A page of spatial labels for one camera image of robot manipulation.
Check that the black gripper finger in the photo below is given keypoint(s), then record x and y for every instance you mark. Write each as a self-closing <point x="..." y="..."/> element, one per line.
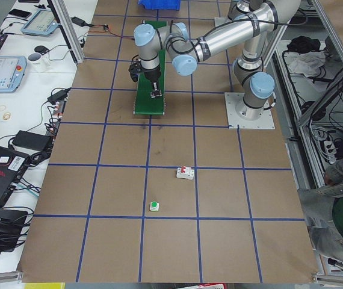
<point x="156" y="90"/>

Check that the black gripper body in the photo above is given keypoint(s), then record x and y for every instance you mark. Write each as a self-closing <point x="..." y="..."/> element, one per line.
<point x="152" y="75"/>

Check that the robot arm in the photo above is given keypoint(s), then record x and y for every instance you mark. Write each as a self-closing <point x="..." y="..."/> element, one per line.
<point x="249" y="28"/>

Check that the green conveyor belt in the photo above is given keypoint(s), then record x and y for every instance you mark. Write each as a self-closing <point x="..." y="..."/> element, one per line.
<point x="144" y="104"/>

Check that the blue plastic bin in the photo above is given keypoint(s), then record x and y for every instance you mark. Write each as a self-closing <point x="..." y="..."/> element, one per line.
<point x="160" y="4"/>

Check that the black power adapter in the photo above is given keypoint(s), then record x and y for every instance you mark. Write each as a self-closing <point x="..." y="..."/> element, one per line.
<point x="78" y="21"/>

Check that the white red circuit breaker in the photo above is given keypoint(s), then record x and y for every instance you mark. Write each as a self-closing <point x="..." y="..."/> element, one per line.
<point x="185" y="172"/>

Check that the black computer mouse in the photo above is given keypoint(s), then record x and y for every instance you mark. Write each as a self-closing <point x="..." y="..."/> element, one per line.
<point x="42" y="50"/>

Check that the white mug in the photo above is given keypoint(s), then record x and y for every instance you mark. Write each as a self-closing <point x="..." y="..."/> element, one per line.
<point x="38" y="62"/>

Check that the far teach pendant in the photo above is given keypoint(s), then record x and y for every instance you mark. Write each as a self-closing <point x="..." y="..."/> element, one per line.
<point x="41" y="23"/>

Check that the teach pendant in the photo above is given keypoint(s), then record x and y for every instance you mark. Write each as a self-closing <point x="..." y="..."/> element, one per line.
<point x="12" y="70"/>
<point x="41" y="23"/>

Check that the near teach pendant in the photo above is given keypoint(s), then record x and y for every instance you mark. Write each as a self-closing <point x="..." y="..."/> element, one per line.
<point x="12" y="70"/>

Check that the person in grey jacket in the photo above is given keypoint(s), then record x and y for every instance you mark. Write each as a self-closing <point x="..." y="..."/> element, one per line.
<point x="324" y="206"/>

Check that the aluminium frame post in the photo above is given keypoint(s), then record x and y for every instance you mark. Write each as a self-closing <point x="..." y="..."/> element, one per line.
<point x="62" y="17"/>

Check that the green push button switch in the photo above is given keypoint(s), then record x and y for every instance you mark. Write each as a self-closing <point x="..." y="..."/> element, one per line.
<point x="154" y="206"/>

